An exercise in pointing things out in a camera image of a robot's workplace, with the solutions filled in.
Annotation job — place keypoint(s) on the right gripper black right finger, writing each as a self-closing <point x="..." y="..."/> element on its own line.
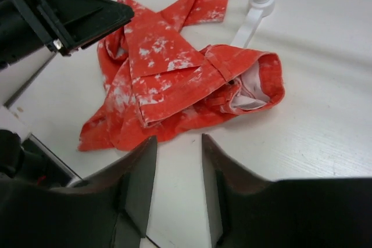
<point x="246" y="210"/>

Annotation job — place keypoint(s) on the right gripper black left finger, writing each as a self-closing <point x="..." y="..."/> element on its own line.
<point x="45" y="204"/>

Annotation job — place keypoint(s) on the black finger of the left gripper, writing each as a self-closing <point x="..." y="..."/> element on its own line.
<point x="62" y="26"/>

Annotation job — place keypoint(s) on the orange white-speckled trousers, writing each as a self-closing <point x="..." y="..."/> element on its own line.
<point x="158" y="84"/>

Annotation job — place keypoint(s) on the white clothes rack with metal bar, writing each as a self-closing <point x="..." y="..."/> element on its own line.
<point x="257" y="10"/>

